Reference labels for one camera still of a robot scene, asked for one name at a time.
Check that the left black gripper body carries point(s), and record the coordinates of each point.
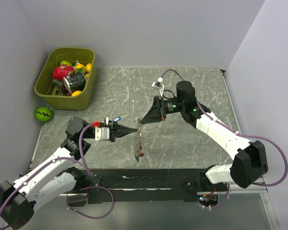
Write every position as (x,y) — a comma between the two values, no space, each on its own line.
(111,124)

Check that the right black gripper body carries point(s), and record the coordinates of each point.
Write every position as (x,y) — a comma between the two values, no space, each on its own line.
(174,106)

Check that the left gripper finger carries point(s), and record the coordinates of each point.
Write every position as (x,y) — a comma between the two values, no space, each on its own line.
(121,128)
(121,133)

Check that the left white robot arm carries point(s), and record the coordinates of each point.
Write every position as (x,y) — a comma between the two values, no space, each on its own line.
(65,170)

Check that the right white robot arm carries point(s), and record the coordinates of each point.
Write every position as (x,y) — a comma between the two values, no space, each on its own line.
(249,158)

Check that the olive green plastic bin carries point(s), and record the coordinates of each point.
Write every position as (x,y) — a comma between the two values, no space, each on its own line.
(54,91)

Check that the black cup in bin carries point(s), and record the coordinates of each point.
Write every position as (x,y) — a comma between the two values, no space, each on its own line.
(75,82)

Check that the yellow lemon toy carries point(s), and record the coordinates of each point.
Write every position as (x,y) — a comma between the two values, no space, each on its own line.
(88,67)

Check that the green watermelon ball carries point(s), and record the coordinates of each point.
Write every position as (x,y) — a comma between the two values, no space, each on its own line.
(43,114)

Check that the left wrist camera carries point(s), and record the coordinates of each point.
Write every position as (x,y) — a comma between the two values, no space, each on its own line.
(102,131)

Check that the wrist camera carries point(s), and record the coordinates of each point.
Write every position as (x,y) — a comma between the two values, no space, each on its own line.
(102,131)
(157,85)

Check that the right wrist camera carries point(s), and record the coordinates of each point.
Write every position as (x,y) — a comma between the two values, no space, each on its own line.
(157,85)

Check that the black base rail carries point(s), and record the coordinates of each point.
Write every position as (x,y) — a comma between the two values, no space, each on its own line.
(134,185)

